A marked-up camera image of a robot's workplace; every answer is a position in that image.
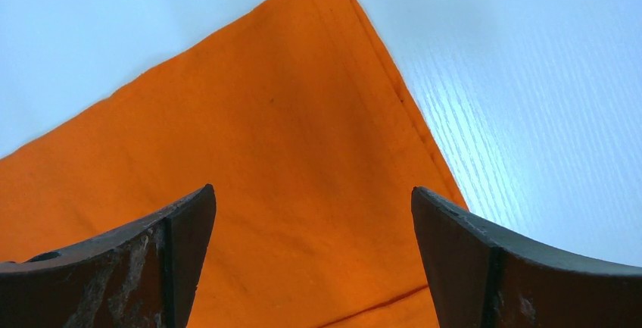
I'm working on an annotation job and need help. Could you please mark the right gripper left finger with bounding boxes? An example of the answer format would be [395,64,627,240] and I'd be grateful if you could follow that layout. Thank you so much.
[1,185,217,327]

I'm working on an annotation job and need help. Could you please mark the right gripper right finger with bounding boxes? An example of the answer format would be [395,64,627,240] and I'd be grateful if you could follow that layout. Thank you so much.
[411,187,641,327]

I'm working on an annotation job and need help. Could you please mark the orange t shirt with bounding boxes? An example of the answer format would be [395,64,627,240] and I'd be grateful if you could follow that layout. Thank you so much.
[1,0,462,327]

